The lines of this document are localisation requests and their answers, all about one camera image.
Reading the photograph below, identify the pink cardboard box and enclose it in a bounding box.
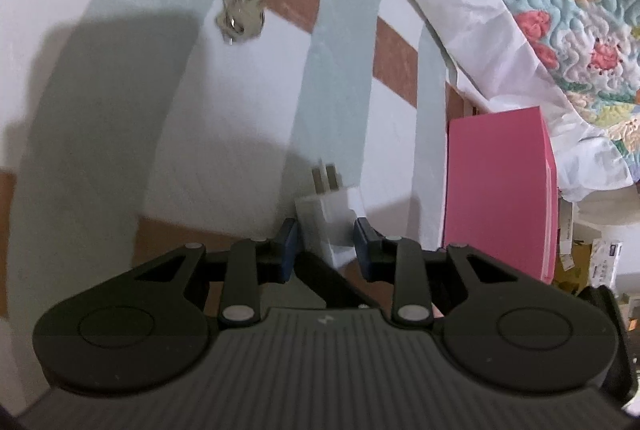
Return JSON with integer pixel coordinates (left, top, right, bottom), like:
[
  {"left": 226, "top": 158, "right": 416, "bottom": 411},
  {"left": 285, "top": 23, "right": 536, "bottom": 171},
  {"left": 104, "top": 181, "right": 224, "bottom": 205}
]
[{"left": 442, "top": 106, "right": 558, "bottom": 286}]

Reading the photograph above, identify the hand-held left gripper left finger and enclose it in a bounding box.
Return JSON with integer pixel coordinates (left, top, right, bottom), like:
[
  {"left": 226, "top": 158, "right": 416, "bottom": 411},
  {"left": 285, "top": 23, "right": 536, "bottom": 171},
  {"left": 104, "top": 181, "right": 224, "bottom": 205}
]
[{"left": 135, "top": 217, "right": 300, "bottom": 328}]

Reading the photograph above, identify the checkered floor mat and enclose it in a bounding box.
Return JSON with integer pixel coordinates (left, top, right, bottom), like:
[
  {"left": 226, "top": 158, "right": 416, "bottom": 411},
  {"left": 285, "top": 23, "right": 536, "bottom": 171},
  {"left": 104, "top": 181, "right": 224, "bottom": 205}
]
[{"left": 0, "top": 0, "right": 451, "bottom": 411}]

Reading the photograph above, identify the white box with blue print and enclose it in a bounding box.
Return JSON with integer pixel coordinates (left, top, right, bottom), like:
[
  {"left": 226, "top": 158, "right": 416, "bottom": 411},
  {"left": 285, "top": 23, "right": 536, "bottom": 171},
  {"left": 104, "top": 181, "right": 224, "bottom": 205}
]
[{"left": 590, "top": 240, "right": 626, "bottom": 286}]

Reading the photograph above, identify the white power adapter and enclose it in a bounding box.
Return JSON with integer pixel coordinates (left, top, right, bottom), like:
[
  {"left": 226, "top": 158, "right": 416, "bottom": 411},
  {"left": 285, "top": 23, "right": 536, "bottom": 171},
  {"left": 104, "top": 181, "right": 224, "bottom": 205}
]
[{"left": 294, "top": 164, "right": 358, "bottom": 268}]

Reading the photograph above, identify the bunch of silver keys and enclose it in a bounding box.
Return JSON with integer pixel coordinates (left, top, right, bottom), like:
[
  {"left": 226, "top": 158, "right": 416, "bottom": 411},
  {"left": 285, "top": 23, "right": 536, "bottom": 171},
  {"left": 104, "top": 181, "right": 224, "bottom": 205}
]
[{"left": 215, "top": 0, "right": 292, "bottom": 45}]

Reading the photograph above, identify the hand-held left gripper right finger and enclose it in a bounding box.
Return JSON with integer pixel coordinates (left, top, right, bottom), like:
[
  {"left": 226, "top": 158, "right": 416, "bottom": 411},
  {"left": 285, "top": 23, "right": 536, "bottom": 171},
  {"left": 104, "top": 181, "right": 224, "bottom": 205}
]
[{"left": 353, "top": 217, "right": 518, "bottom": 330}]

